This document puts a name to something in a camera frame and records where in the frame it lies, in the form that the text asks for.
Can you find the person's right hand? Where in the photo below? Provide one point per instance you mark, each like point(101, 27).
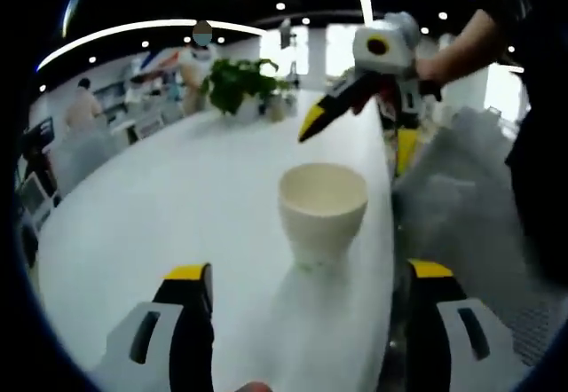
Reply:
point(428, 69)

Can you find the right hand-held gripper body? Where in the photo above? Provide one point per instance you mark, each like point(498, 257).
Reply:
point(399, 37)

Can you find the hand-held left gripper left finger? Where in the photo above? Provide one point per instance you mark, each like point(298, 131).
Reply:
point(186, 343)

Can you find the green potted plant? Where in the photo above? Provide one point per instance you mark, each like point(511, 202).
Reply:
point(235, 86)

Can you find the white display shelves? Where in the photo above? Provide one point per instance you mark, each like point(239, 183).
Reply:
point(146, 117)

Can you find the white table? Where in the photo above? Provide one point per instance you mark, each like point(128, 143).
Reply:
point(177, 197)

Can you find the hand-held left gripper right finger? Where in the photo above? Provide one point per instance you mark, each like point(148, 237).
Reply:
point(435, 343)

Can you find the dark wall screen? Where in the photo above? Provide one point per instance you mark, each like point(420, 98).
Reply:
point(42, 130)

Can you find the group of round ceiling spotlights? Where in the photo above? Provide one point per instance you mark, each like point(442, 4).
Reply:
point(280, 6)

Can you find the person's left hand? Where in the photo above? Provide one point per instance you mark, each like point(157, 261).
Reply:
point(255, 387)

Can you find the green printed paper cup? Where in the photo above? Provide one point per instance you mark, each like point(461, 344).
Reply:
point(319, 223)

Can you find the operator person striped shirt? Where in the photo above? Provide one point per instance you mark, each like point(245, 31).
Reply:
point(537, 188)

